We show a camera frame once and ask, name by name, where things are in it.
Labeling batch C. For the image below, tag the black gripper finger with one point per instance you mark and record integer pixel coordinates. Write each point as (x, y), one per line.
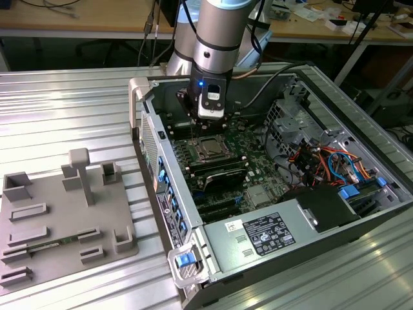
(234, 111)
(183, 98)

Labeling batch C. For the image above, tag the silver CPU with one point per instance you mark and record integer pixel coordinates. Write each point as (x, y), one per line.
(211, 148)

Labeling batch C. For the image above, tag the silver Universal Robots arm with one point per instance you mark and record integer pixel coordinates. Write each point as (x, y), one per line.
(216, 32)

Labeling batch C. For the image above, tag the CPU socket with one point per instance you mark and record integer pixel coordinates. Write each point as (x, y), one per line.
(214, 159)

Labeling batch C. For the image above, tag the expansion slot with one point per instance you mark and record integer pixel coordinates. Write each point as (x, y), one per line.
(219, 213)
(216, 204)

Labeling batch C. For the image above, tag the silver drive cage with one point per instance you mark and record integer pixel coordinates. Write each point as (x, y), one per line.
(290, 126)

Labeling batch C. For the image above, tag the black graphics card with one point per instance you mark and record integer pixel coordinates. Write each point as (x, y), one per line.
(226, 181)

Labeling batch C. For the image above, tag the green motherboard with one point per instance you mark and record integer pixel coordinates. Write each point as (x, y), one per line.
(264, 174)

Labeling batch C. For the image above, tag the silver chipset heat sink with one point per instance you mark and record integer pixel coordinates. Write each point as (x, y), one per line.
(258, 197)

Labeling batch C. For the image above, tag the wooden desk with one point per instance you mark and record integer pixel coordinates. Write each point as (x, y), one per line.
(96, 19)

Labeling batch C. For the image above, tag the black fan shroud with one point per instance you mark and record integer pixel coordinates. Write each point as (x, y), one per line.
(322, 206)

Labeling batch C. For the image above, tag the small white box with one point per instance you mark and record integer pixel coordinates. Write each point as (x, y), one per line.
(335, 26)

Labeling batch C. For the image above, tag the grey power supply unit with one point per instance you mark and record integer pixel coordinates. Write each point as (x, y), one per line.
(226, 245)

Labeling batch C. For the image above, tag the large blue carrier tab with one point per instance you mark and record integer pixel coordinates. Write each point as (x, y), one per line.
(350, 192)

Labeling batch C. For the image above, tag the blue case latch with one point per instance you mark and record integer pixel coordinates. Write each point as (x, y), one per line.
(185, 261)

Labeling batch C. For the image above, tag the disk bay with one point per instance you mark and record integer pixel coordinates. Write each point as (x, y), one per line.
(371, 200)

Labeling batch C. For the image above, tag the small blue carrier tab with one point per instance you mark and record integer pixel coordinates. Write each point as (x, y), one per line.
(382, 181)

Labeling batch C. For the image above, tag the grey open PC case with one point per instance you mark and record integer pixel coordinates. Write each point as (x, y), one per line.
(322, 255)

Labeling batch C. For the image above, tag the grey parts rack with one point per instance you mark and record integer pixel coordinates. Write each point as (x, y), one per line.
(64, 219)

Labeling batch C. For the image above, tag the green RAM stick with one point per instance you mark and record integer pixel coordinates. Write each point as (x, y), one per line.
(55, 244)

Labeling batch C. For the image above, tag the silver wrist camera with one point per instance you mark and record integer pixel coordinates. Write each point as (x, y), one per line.
(209, 111)

